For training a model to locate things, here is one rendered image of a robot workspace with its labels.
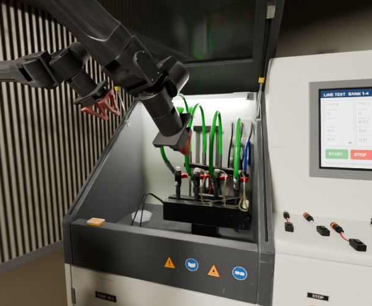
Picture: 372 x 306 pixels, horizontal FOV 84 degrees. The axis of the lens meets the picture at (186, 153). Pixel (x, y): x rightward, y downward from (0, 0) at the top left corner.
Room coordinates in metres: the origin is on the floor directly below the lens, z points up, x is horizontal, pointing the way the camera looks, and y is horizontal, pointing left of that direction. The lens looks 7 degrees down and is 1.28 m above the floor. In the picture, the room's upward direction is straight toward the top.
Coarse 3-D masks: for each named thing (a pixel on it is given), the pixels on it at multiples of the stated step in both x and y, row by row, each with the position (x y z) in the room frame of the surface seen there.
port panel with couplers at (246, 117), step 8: (232, 112) 1.07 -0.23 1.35; (240, 112) 1.06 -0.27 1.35; (248, 112) 1.05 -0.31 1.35; (232, 120) 1.07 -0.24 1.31; (248, 120) 1.04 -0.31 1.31; (248, 128) 1.04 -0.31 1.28; (248, 136) 1.04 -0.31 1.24; (232, 144) 1.06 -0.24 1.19; (232, 152) 1.06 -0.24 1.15; (240, 152) 1.05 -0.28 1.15; (248, 152) 1.04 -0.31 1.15; (232, 160) 1.06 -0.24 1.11; (248, 160) 1.04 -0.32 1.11; (232, 168) 1.06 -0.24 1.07; (248, 168) 1.04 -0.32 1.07
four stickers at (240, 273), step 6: (168, 258) 0.59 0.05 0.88; (174, 258) 0.58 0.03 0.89; (186, 258) 0.57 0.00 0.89; (168, 264) 0.59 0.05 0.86; (174, 264) 0.58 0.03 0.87; (186, 264) 0.57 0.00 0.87; (192, 264) 0.57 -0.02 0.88; (210, 264) 0.55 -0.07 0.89; (216, 264) 0.55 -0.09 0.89; (192, 270) 0.57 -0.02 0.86; (210, 270) 0.55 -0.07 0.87; (216, 270) 0.55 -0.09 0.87; (234, 270) 0.54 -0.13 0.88; (240, 270) 0.53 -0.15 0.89; (246, 270) 0.53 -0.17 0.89; (216, 276) 0.55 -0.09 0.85; (234, 276) 0.54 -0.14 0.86; (240, 276) 0.53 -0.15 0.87; (246, 276) 0.53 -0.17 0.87
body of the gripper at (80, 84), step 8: (80, 72) 0.56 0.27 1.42; (72, 80) 0.56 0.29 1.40; (80, 80) 0.56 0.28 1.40; (88, 80) 0.58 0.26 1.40; (104, 80) 0.61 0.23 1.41; (72, 88) 0.58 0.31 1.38; (80, 88) 0.57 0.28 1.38; (88, 88) 0.58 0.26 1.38; (96, 88) 0.59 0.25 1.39; (80, 96) 0.59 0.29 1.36; (88, 96) 0.58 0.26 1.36; (96, 96) 0.58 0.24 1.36
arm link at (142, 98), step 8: (160, 80) 0.43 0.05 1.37; (168, 80) 0.44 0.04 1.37; (152, 88) 0.41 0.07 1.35; (160, 88) 0.41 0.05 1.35; (168, 88) 0.45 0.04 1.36; (144, 96) 0.41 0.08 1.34; (152, 96) 0.40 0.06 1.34; (160, 96) 0.41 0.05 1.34; (168, 96) 0.42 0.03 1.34; (144, 104) 0.42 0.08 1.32; (152, 104) 0.41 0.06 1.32; (160, 104) 0.41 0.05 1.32; (168, 104) 0.42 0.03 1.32; (152, 112) 0.42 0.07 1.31; (160, 112) 0.42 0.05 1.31; (168, 112) 0.43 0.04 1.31
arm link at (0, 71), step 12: (12, 60) 0.61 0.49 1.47; (24, 60) 0.55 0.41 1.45; (36, 60) 0.54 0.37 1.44; (0, 72) 0.59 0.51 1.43; (12, 72) 0.57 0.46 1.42; (24, 72) 0.57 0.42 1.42; (36, 72) 0.54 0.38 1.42; (48, 72) 0.56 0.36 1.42; (36, 84) 0.57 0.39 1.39; (48, 84) 0.57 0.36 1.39
